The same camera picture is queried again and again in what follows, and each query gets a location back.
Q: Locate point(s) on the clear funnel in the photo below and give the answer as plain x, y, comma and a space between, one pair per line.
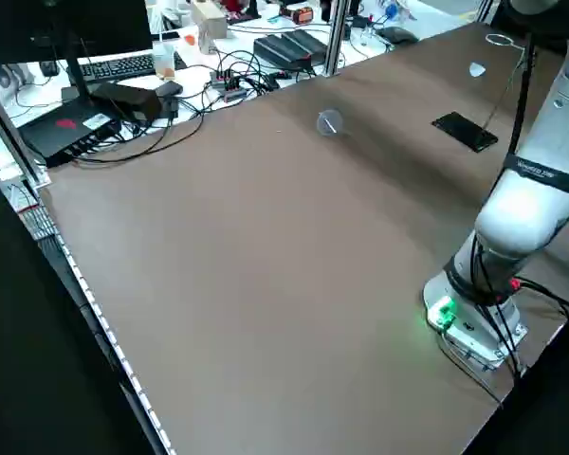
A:
329, 122

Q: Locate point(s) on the white filter paper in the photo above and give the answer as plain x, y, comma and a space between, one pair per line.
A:
477, 70

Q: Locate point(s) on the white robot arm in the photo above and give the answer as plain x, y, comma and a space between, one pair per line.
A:
517, 213

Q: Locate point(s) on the grey usb hub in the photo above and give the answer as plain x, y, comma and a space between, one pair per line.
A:
230, 87

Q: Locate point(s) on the black flat box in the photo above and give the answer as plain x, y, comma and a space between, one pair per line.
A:
310, 42
280, 52

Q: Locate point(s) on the black power brick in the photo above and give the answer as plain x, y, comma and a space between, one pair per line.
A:
128, 102

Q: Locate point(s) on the orange black device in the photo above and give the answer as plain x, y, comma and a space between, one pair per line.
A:
302, 15

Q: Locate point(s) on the cardboard box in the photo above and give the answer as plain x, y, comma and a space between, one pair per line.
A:
208, 23

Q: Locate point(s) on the black desktop device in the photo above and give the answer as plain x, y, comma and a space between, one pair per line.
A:
397, 35

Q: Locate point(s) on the black keyboard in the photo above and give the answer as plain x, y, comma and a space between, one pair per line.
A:
118, 66

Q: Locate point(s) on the black box red logo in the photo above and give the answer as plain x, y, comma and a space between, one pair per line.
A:
61, 137

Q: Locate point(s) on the black computer mouse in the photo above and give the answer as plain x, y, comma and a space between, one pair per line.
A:
49, 68

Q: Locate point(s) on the black computer monitor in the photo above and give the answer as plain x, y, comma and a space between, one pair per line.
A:
52, 28

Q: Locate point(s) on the aluminium table edge rail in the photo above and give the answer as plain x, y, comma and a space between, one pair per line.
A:
99, 322

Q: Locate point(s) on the aluminium frame post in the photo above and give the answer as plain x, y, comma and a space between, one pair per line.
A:
14, 132

